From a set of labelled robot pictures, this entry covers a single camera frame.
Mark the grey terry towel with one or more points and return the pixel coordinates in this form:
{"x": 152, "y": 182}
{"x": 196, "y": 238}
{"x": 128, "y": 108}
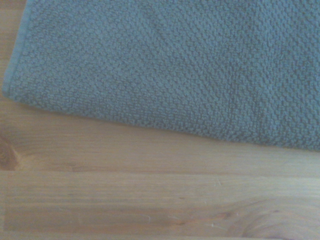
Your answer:
{"x": 165, "y": 72}

